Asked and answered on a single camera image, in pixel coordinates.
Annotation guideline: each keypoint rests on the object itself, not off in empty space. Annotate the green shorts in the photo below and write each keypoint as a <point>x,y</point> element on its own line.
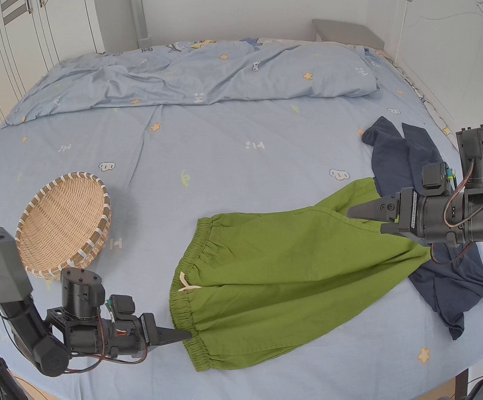
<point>287,265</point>

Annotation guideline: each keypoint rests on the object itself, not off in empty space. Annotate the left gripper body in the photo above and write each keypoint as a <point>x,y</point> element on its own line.
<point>127,336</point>

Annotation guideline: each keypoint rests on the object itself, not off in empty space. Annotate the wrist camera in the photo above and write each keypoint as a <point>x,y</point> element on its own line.
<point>121,306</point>
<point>435,177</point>

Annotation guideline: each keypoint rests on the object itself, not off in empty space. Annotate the pale blue quilt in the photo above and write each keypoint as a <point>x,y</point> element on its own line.
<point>191,77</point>

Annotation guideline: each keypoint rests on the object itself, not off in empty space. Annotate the dark blue garment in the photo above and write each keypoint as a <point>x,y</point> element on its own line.
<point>395,156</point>

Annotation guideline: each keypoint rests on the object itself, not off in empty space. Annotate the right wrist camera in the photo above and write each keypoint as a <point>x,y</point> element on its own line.
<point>435,177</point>

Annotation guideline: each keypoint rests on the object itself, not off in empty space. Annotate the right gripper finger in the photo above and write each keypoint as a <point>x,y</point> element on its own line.
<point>389,228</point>
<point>379,210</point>

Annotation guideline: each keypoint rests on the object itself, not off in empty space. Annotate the bed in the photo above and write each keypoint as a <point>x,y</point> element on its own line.
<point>241,148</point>

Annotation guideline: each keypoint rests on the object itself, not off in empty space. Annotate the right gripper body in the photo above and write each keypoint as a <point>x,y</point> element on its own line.
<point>431,219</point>

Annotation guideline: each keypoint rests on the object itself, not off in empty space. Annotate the round woven basket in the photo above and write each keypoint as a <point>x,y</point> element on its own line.
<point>64,227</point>

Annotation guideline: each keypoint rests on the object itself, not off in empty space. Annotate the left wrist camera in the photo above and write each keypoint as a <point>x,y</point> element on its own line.
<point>121,306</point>

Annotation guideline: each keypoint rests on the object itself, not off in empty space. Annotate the grey bedside table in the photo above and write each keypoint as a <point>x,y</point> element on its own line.
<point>343,31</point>

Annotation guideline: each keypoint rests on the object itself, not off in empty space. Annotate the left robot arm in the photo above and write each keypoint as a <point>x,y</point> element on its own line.
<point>81,298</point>

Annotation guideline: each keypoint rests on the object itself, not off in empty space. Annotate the white wardrobe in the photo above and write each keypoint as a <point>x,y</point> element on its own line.
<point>24,36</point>

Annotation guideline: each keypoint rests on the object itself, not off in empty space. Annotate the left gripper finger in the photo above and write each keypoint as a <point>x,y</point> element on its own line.
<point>168,336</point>

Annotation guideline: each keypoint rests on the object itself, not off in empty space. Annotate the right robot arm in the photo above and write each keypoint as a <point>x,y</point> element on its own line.
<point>481,152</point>

